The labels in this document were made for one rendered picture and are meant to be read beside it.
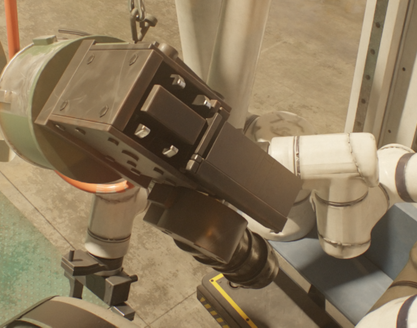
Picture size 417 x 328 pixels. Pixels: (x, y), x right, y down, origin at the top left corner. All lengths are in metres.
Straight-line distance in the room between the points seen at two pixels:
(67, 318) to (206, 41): 0.82
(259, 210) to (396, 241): 0.97
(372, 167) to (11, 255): 1.66
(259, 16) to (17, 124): 0.61
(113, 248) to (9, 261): 1.17
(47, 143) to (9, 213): 1.97
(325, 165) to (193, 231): 0.48
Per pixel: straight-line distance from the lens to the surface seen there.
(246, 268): 0.68
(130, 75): 0.51
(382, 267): 1.61
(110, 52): 0.57
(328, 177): 1.01
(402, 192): 1.15
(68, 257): 1.29
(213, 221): 0.56
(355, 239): 1.09
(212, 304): 1.80
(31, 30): 3.72
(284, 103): 3.04
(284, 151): 1.01
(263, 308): 1.80
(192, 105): 0.54
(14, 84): 0.67
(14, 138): 0.69
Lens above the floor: 1.77
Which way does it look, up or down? 40 degrees down
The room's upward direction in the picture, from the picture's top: straight up
